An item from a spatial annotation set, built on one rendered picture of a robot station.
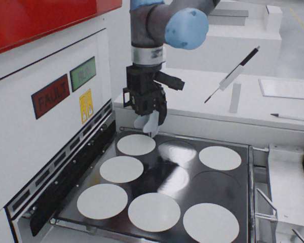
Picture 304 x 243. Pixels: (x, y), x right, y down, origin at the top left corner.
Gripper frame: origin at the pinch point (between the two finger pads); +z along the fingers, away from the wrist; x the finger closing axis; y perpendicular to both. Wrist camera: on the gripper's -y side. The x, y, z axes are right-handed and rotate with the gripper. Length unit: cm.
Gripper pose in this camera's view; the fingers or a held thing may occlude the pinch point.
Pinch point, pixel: (153, 132)
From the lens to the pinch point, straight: 82.4
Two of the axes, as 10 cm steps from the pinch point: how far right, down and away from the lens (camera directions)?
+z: 0.0, 8.8, 4.8
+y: -7.4, 3.2, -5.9
